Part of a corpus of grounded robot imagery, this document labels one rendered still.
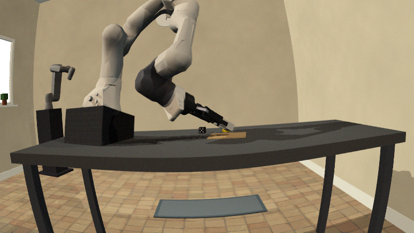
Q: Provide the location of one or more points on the orange flat mat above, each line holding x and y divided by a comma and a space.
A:
227, 135

